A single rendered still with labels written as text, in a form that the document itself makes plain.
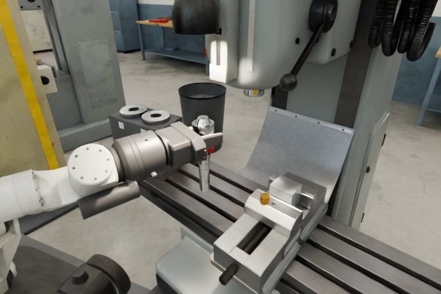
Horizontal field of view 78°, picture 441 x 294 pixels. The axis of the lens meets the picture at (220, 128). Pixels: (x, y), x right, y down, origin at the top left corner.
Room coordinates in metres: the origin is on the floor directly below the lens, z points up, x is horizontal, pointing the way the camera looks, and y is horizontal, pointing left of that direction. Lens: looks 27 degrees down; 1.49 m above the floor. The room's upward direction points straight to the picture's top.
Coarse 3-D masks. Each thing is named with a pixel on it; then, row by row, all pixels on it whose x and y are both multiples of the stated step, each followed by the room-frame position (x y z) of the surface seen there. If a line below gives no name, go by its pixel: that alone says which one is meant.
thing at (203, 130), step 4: (212, 120) 0.53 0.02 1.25; (192, 124) 0.51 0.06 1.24; (212, 124) 0.51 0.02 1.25; (192, 128) 0.51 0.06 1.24; (196, 128) 0.50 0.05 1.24; (200, 128) 0.50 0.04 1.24; (204, 128) 0.50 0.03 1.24; (208, 128) 0.50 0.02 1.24; (212, 128) 0.51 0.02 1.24; (196, 132) 0.50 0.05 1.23; (200, 132) 0.50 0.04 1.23; (204, 132) 0.50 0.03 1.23; (208, 132) 0.50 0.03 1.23; (212, 132) 0.51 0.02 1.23
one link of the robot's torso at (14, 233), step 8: (16, 224) 0.53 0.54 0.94; (8, 232) 0.53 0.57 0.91; (16, 232) 0.53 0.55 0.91; (0, 240) 0.51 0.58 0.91; (8, 240) 0.51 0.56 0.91; (16, 240) 0.53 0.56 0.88; (0, 248) 0.49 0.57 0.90; (8, 248) 0.51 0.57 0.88; (16, 248) 0.53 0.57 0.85; (0, 256) 0.51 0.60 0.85; (8, 256) 0.51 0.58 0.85; (0, 264) 0.52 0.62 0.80; (8, 264) 0.51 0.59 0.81; (0, 272) 0.53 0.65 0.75; (8, 272) 0.52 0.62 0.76; (0, 280) 0.52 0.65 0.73; (8, 280) 0.55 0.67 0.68; (0, 288) 0.52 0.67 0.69; (8, 288) 0.55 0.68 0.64
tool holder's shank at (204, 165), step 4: (208, 156) 0.51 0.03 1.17; (208, 160) 0.51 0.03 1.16; (200, 164) 0.51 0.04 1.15; (204, 164) 0.51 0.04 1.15; (208, 164) 0.51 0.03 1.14; (200, 168) 0.51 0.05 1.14; (204, 168) 0.51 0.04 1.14; (208, 168) 0.51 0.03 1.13; (200, 172) 0.51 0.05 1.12; (204, 172) 0.51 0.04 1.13; (208, 172) 0.51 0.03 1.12; (200, 176) 0.51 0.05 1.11; (204, 176) 0.51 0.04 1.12; (208, 176) 0.51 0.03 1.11; (200, 180) 0.51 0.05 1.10; (204, 180) 0.51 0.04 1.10; (208, 180) 0.51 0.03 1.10; (200, 184) 0.51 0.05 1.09; (204, 184) 0.51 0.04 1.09; (208, 184) 0.51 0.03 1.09; (200, 188) 0.51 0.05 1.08; (204, 188) 0.51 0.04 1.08; (208, 188) 0.51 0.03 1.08
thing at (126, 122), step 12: (132, 108) 0.87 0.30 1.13; (144, 108) 0.86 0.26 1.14; (120, 120) 0.80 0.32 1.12; (132, 120) 0.79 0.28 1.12; (144, 120) 0.77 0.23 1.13; (156, 120) 0.77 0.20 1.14; (168, 120) 0.79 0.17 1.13; (180, 120) 0.81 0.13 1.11; (120, 132) 0.81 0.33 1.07; (132, 132) 0.78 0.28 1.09; (168, 168) 0.75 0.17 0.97
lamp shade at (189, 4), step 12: (180, 0) 0.43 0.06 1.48; (192, 0) 0.42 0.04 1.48; (204, 0) 0.43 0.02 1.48; (180, 12) 0.42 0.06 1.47; (192, 12) 0.42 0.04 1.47; (204, 12) 0.42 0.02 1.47; (216, 12) 0.44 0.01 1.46; (180, 24) 0.42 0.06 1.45; (192, 24) 0.42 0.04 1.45; (204, 24) 0.42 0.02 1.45; (216, 24) 0.44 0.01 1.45
